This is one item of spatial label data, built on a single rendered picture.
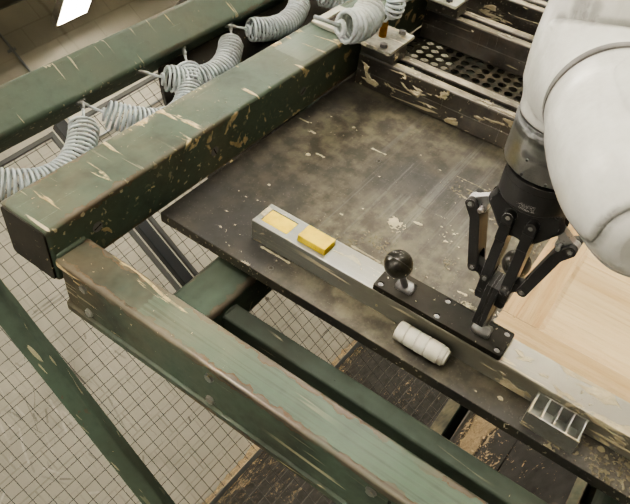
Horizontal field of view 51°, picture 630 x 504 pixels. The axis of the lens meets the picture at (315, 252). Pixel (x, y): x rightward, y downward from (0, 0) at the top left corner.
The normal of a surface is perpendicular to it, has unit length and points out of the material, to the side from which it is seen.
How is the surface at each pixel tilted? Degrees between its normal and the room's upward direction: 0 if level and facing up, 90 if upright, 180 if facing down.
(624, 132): 31
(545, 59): 44
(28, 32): 90
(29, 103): 90
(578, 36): 39
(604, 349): 55
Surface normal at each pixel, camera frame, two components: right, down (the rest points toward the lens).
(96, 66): 0.54, -0.30
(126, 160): 0.09, -0.70
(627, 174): -0.66, -0.30
